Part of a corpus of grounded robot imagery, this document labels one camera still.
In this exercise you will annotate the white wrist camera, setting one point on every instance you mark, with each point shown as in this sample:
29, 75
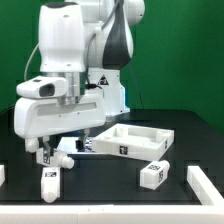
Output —
42, 87

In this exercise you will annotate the white square tabletop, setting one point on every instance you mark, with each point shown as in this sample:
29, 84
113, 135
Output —
136, 142

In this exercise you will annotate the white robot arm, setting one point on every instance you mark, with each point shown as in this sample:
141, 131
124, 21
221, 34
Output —
83, 46

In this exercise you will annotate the white L-shaped obstacle fence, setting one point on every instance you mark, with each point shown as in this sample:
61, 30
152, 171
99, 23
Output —
210, 211

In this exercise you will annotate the white sheet with tags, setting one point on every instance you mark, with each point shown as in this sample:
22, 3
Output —
73, 145

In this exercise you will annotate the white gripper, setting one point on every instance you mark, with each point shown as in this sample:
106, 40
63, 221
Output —
45, 117

